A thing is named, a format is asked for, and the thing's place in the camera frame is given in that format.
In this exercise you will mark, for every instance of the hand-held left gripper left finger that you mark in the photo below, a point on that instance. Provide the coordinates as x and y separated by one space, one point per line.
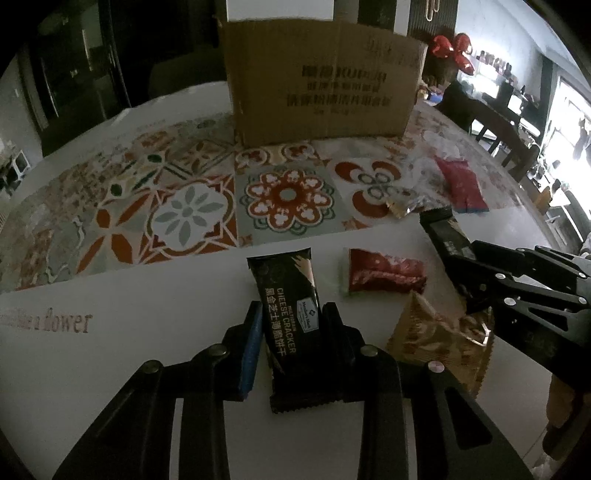
249 355

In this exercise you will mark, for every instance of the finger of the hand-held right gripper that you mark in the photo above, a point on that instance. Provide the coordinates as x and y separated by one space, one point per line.
508 302
526 258

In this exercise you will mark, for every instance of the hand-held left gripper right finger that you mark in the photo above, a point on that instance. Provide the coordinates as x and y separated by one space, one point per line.
334 341

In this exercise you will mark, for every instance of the black cracker packet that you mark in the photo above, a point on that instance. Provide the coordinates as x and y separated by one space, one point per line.
286 295

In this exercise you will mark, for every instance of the plain black snack packet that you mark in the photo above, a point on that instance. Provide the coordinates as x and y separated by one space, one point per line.
445 228

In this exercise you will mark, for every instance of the rose gold foil snack packet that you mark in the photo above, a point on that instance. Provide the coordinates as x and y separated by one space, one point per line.
429 344

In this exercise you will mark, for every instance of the brown cardboard box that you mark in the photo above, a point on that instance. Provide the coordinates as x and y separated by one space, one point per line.
323 92

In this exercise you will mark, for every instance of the person's right forearm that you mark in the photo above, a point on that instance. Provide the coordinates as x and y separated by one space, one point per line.
565 415

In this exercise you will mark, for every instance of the dark red foil snack packet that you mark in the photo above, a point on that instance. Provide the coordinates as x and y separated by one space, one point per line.
388 272

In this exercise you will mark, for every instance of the bright window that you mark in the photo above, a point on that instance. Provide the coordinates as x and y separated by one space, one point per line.
572 152

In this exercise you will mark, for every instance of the small gold foil packet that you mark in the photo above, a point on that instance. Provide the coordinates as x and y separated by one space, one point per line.
408 205

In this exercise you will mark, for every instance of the brown wooden chair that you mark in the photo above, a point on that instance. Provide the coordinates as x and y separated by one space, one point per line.
494 124

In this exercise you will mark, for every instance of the floral patterned table runner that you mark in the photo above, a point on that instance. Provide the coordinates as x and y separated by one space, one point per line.
184 217

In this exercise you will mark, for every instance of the white media cabinet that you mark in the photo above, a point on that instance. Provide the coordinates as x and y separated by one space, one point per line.
508 83

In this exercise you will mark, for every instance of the red foil balloons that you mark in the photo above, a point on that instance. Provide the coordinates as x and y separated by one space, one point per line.
455 50

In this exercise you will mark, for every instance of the dark upholstered chair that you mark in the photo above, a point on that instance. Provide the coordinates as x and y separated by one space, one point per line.
81 127
189 71

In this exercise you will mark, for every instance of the dark glass sliding door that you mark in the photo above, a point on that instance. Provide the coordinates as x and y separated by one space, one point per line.
92 50

